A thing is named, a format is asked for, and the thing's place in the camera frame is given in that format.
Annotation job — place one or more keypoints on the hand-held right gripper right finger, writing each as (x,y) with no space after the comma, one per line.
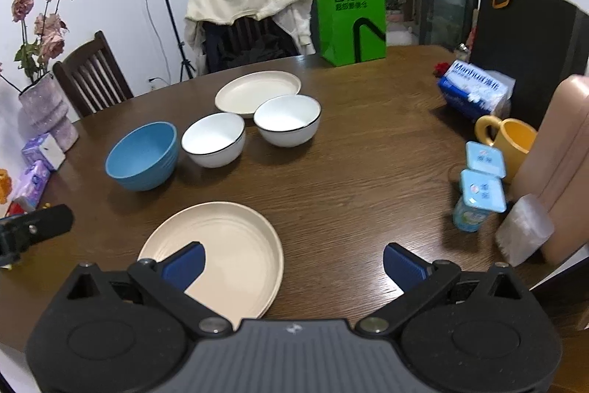
(405,264)

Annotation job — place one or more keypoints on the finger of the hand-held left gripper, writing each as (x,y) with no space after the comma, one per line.
(48,222)

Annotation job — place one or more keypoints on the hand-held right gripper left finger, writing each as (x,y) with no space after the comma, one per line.
(184,264)

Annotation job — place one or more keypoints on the blue bowl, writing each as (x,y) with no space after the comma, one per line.
(138,172)

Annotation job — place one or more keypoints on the white black-rimmed bowl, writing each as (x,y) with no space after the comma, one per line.
(211,153)
(285,135)

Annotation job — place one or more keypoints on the red box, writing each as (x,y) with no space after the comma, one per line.
(17,208)

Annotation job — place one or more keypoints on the purple tissue pack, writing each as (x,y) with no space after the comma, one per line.
(37,149)
(32,186)

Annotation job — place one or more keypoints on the yellow snack bag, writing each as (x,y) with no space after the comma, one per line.
(3,186)

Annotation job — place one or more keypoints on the blue lidded yogurt cup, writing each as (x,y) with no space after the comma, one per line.
(483,158)
(481,190)

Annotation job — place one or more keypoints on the purple textured vase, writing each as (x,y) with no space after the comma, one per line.
(46,112)

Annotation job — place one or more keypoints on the clear plastic box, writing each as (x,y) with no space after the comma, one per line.
(524,227)

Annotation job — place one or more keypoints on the yellow mug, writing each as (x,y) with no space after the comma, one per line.
(515,144)

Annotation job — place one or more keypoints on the dark wooden chair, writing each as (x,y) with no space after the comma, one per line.
(78,56)
(244,31)

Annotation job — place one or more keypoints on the bunch of dried pink roses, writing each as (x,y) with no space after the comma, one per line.
(53,45)

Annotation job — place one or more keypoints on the blue white tissue pack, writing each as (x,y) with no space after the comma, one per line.
(478,89)

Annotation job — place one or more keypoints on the red rose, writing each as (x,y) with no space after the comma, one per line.
(441,69)

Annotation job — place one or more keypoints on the pink thermos jug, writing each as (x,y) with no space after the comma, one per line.
(566,144)

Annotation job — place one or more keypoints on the navy garment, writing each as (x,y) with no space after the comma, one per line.
(216,47)

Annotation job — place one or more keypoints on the black clothes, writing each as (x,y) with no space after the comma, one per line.
(267,52)

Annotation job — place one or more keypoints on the green paper bag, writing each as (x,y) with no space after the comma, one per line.
(340,29)

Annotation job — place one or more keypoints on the black paper bag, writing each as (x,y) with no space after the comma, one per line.
(520,29)

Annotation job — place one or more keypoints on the white wall socket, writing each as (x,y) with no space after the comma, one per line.
(152,85)

